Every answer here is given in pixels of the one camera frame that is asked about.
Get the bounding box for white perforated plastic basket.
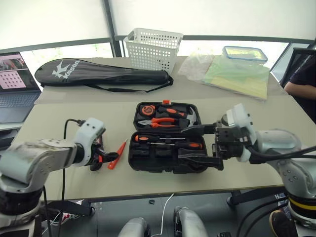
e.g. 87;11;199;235
123;27;184;74

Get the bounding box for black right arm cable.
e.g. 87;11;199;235
243;145;316;165

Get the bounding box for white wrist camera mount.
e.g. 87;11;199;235
73;118;107;166
225;103;258;163

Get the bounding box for grey laptop computer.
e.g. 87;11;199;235
0;51;42;124

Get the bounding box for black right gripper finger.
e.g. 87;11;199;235
181;123;218;135
177;154;225;171

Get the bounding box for clear bag with green sheets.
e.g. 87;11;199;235
177;52;270;101

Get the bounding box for clear container with blue lid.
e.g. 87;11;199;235
221;45;269;66

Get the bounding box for person in dark shirt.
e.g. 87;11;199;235
283;55;316;125

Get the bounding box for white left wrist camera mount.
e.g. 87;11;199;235
73;118;107;166

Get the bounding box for thin white cable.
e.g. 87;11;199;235
158;193;175;236

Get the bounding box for short orange black screwdriver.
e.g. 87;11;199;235
134;135;186;143

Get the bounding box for long orange black screwdriver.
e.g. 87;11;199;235
147;141;204;151

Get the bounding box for grey rounded robot leg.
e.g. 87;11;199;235
173;206;208;237
118;217;151;237

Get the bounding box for orange black tape measure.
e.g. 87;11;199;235
140;104;156;117

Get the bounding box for orange handled pliers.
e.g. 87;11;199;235
138;118;177;129

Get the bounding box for orange utility knife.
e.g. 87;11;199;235
107;138;129;170

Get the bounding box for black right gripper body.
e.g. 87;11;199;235
211;125;245;161

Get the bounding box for dark window frame post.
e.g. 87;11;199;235
102;0;124;58

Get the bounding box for black plastic tool case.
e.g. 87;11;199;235
128;99;211;175

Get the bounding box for black badminton racket bag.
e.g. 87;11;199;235
34;58;174;93

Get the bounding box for black table leg bracket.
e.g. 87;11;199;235
227;186;288;206
47;199;96;218

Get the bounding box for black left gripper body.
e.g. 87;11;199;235
89;137;105;171

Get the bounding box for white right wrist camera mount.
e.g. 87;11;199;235
225;103;258;163

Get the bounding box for hammer with orange black handle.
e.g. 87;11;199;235
158;105;200;124

